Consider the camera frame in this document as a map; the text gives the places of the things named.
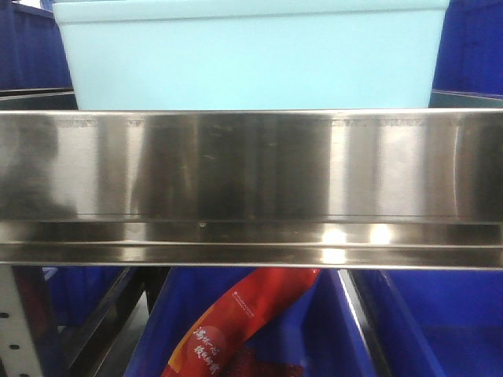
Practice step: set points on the light blue plastic bin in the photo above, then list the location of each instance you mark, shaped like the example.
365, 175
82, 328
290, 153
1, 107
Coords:
250, 55

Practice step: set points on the blue crate below middle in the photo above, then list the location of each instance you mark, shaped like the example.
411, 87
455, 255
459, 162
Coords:
316, 336

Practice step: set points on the blue crate below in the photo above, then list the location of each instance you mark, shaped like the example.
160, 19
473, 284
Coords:
75, 291
436, 323
316, 336

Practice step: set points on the red snack bag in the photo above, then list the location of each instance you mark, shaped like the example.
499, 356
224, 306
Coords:
227, 324

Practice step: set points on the blue crate below left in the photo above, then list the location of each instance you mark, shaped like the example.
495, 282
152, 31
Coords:
75, 291

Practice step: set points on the blue crate below right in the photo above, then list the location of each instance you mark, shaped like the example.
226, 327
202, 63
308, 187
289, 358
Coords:
436, 323

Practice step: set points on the dark blue crate upper left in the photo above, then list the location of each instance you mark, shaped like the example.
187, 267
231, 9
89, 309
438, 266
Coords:
32, 52

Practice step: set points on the dark blue crate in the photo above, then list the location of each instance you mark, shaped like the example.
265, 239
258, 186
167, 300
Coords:
32, 52
470, 51

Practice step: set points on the dark blue crate upper right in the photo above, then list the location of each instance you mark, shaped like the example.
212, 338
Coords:
470, 51

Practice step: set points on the perforated rack upright post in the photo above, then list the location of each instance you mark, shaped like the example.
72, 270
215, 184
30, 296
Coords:
30, 344

